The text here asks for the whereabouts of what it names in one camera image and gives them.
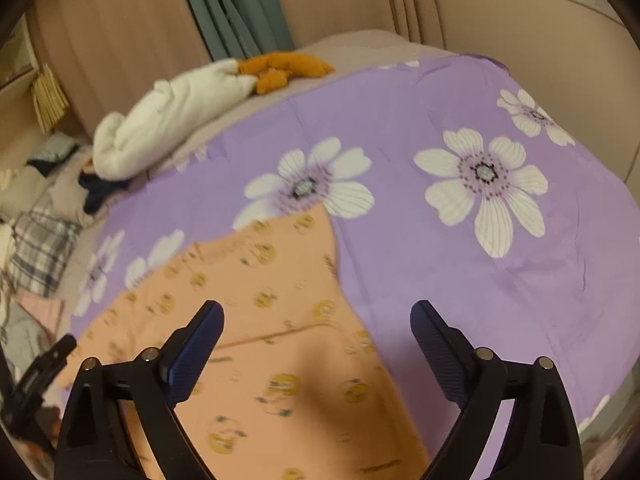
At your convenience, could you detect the green curtain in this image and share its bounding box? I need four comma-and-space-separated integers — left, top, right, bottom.
172, 0, 296, 61

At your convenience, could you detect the grey striped cloth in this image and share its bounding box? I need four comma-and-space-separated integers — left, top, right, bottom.
0, 305, 56, 361

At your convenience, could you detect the plaid cloth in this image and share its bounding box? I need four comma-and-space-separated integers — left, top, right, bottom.
7, 205, 83, 298

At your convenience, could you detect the blue-grey folded cloth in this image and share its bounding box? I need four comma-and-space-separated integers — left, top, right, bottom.
27, 132, 81, 166

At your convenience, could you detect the peach cartoon print sweatshirt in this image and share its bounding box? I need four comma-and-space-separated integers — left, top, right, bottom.
65, 205, 436, 480

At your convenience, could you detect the purple floral blanket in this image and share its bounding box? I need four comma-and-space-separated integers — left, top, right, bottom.
62, 54, 633, 480

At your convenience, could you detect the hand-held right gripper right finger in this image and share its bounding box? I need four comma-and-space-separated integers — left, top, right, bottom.
409, 300, 585, 480

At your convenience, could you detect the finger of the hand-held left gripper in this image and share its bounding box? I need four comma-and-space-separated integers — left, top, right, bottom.
27, 335, 78, 388

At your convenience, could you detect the white goose plush toy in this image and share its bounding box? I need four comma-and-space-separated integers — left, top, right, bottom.
92, 52, 336, 181

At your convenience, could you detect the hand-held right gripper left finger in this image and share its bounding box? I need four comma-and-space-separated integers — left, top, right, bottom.
54, 300, 226, 480

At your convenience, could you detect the straw tassel hanging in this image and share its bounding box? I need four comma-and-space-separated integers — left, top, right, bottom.
30, 64, 71, 133

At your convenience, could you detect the pile of folded clothes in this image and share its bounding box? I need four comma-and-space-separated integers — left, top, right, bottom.
0, 150, 108, 226

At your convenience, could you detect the navy cloth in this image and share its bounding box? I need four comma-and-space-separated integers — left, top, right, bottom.
77, 170, 133, 213

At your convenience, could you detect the flat pink cloth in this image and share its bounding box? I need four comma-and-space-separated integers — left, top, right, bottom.
17, 292, 66, 341

